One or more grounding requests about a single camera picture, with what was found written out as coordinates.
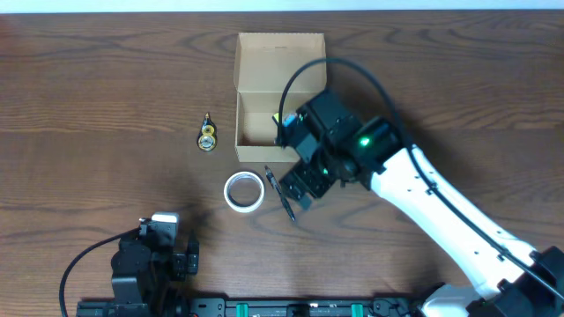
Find black mounting rail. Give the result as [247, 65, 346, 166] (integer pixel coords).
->
[76, 297, 423, 317]

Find open cardboard box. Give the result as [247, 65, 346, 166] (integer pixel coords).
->
[234, 33, 326, 163]

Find black gel pen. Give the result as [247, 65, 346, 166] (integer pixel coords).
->
[264, 166, 296, 222]

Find yellow correction tape dispenser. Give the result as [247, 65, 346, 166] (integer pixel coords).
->
[197, 113, 218, 151]

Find white masking tape roll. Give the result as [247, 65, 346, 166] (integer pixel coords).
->
[223, 171, 265, 213]

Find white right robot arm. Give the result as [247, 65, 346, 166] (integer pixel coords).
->
[273, 113, 563, 316]

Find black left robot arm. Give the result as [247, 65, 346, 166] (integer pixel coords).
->
[105, 227, 200, 317]

